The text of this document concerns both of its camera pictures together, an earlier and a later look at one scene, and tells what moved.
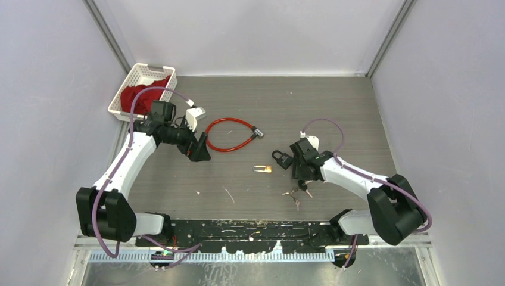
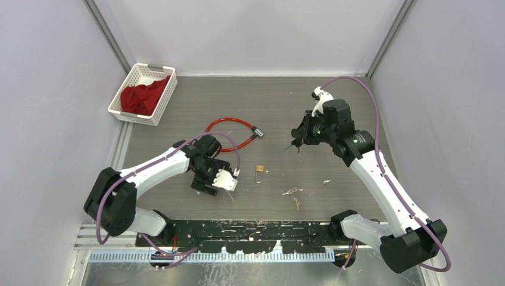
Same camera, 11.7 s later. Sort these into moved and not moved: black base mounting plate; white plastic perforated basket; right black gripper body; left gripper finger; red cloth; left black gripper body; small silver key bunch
Moved: left black gripper body; right black gripper body; left gripper finger
Not moved: white plastic perforated basket; small silver key bunch; black base mounting plate; red cloth
